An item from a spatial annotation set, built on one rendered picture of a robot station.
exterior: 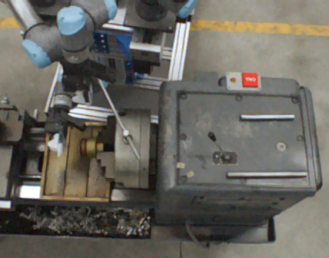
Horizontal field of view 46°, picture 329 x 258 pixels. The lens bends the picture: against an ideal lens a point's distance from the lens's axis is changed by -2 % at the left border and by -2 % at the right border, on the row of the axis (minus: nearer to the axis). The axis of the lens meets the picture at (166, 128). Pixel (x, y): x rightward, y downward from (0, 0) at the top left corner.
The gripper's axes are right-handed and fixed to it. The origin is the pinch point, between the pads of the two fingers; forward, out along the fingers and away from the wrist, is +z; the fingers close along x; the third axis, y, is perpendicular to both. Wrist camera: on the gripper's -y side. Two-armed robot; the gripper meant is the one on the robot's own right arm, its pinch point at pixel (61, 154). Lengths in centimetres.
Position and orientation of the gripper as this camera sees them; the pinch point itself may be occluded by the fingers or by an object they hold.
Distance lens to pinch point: 161.7
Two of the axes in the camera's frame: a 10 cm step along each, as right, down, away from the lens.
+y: -10.0, -0.4, -0.5
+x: 0.6, -3.8, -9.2
